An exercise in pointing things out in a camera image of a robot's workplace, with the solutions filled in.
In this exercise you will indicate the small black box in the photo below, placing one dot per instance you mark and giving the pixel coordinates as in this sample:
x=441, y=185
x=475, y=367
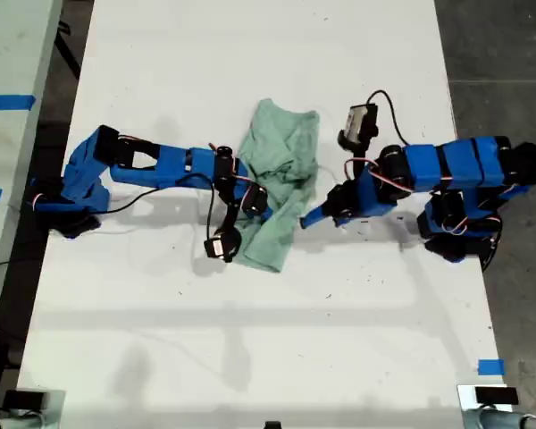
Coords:
x=496, y=395
x=272, y=425
x=23, y=399

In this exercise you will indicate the pale green T-shirt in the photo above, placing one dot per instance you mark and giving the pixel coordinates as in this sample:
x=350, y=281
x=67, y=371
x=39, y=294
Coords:
x=272, y=147

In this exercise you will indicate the black camera box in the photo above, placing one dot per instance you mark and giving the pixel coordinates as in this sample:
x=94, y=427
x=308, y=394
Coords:
x=216, y=247
x=359, y=123

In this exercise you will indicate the pale grey pipe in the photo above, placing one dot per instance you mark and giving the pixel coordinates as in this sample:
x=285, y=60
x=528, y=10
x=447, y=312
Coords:
x=500, y=421
x=9, y=422

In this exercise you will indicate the black stand leg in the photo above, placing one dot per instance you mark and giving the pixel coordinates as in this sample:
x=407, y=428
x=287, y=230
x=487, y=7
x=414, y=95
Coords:
x=70, y=56

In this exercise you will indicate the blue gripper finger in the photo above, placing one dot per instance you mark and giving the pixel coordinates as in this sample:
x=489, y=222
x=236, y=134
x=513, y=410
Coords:
x=344, y=221
x=316, y=216
x=263, y=216

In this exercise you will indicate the pale side table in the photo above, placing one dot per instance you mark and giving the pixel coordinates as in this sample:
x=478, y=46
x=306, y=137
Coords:
x=9, y=44

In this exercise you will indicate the black camera stalk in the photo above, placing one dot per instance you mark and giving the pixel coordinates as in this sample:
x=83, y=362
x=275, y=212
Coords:
x=361, y=152
x=229, y=219

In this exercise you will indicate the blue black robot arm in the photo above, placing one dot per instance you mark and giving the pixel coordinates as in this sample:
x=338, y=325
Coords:
x=178, y=165
x=455, y=163

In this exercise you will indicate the long blue tape strip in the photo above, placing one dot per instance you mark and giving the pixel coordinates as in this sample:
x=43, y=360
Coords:
x=4, y=102

